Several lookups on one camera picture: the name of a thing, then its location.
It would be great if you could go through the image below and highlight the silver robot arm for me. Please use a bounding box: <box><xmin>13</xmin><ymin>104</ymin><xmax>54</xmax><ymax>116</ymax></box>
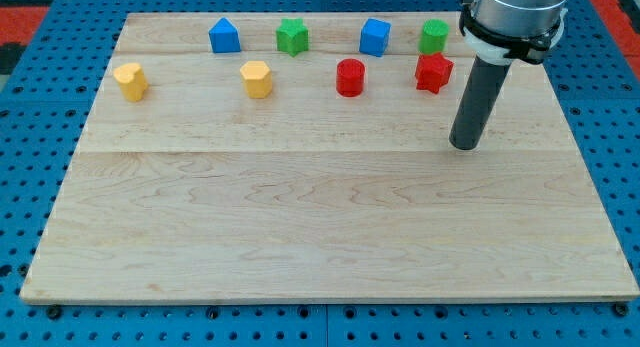
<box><xmin>459</xmin><ymin>0</ymin><xmax>568</xmax><ymax>66</ymax></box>

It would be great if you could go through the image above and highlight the large wooden board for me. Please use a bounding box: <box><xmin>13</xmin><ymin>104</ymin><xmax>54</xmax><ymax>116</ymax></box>
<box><xmin>21</xmin><ymin>13</ymin><xmax>639</xmax><ymax>305</ymax></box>

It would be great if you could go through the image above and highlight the red cylinder block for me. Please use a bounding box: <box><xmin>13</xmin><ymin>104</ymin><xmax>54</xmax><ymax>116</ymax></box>
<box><xmin>336</xmin><ymin>58</ymin><xmax>366</xmax><ymax>97</ymax></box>

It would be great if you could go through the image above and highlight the yellow hexagon block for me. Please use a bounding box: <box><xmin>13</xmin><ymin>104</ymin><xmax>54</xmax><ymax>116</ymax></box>
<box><xmin>240</xmin><ymin>61</ymin><xmax>272</xmax><ymax>99</ymax></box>

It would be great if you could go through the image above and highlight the green star block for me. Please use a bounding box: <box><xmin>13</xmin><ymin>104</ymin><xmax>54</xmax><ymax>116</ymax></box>
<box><xmin>276</xmin><ymin>18</ymin><xmax>309</xmax><ymax>57</ymax></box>

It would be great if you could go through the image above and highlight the blue cube block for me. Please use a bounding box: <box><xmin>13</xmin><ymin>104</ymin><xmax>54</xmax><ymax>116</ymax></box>
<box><xmin>359</xmin><ymin>18</ymin><xmax>391</xmax><ymax>57</ymax></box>

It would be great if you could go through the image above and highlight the red star block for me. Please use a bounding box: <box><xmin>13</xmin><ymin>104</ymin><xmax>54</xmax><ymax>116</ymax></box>
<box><xmin>414</xmin><ymin>52</ymin><xmax>454</xmax><ymax>94</ymax></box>

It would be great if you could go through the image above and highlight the blue pentagon block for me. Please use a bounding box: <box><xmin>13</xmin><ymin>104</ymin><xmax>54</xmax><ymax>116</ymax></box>
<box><xmin>208</xmin><ymin>17</ymin><xmax>241</xmax><ymax>53</ymax></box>

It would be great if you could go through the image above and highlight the green cylinder block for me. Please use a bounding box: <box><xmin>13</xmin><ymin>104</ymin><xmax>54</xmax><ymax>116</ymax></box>
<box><xmin>418</xmin><ymin>19</ymin><xmax>450</xmax><ymax>55</ymax></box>

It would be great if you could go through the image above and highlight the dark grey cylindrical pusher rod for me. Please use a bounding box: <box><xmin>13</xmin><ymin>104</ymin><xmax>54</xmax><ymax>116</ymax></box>
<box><xmin>449</xmin><ymin>57</ymin><xmax>510</xmax><ymax>150</ymax></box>

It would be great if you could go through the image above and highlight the yellow heart block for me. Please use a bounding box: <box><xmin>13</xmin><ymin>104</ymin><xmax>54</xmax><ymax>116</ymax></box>
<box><xmin>113</xmin><ymin>62</ymin><xmax>149</xmax><ymax>102</ymax></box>

